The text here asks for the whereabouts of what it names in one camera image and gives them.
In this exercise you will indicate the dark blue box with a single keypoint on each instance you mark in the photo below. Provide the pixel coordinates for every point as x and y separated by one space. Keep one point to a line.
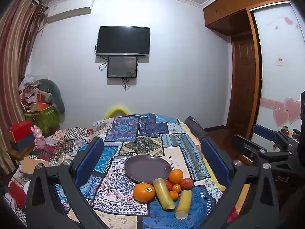
22 144

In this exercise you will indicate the wooden overhead cabinet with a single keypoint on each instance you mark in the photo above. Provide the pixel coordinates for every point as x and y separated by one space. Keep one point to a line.
228 7

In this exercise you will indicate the medium orange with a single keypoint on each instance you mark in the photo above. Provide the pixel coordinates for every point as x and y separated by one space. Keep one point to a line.
176 176

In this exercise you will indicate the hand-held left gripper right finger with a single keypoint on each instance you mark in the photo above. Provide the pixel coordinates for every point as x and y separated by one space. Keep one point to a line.
214 162

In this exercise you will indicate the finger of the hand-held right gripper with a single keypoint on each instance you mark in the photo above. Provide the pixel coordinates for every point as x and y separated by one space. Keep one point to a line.
263 133
247 149

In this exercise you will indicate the white air conditioner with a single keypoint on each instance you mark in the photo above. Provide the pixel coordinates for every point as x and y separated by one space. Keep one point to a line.
69 9

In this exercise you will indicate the red tomato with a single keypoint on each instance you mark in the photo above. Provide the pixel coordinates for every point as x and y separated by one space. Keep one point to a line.
168 185
187 183

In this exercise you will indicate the small mandarin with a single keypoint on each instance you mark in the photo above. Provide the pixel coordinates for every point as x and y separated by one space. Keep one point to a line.
174 195
176 188

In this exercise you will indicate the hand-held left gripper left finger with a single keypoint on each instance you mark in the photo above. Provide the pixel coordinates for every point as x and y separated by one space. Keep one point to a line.
90 159

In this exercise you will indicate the dark purple round plate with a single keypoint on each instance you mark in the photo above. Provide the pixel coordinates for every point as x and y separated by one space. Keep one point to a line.
147 169

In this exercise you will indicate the small red wall label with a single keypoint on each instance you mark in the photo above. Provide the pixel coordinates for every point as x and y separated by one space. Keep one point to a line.
281 61

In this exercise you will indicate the orange yellow quilt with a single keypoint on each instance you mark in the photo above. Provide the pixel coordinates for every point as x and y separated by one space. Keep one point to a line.
239 195

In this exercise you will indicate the patchwork printed blanket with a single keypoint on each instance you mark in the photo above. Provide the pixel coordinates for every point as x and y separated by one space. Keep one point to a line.
143 133

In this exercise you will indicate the yellow sugarcane piece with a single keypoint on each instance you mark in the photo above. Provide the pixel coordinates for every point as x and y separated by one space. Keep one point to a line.
163 194
184 204

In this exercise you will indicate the pink plush toy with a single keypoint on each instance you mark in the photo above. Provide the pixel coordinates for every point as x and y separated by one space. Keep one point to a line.
38 138

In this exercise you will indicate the grey plush cushion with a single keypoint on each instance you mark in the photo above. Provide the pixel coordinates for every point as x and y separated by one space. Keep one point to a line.
56 95

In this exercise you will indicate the striped brown curtain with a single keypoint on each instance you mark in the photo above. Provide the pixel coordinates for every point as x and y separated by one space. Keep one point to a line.
14 64

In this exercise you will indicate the yellow curved chair back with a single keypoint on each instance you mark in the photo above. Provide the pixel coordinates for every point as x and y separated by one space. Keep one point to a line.
117 109

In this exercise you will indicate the red box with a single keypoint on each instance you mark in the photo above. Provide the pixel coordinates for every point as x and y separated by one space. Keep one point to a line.
21 130

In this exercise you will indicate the brown wooden door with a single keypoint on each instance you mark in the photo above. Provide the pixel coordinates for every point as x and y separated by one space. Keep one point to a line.
243 85

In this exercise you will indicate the green printed box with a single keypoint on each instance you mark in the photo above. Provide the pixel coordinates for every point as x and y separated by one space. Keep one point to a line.
45 120

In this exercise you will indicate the white heart-print wardrobe door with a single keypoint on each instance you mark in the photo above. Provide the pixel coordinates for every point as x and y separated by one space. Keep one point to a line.
276 40

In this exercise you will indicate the large orange with sticker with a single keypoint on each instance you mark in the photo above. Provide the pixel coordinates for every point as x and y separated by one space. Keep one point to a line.
143 192

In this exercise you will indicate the black wall television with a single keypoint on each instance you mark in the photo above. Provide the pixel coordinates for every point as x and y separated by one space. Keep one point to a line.
123 40

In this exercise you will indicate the brown cardboard box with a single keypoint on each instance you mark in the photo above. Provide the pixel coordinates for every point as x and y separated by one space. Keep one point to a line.
33 165

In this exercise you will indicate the small black wall monitor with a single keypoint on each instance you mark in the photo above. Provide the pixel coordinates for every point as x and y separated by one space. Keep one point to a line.
122 66

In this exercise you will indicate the grey bag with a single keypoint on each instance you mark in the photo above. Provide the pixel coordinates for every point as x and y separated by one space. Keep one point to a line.
194 126

